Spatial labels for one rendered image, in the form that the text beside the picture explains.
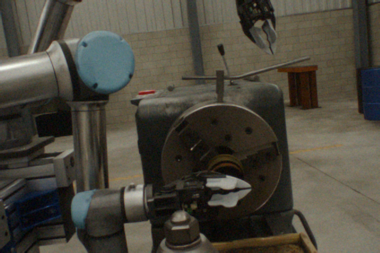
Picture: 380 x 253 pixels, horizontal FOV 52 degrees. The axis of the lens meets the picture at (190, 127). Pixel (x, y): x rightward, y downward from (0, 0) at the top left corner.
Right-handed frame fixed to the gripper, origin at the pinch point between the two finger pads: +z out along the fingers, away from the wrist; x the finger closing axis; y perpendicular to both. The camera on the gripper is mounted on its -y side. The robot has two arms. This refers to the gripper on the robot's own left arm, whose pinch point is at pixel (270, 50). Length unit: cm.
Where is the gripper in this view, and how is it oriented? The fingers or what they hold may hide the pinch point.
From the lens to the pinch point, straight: 110.0
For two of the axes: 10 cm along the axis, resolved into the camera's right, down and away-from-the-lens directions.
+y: 0.0, 1.5, -9.9
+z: 4.4, 8.9, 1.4
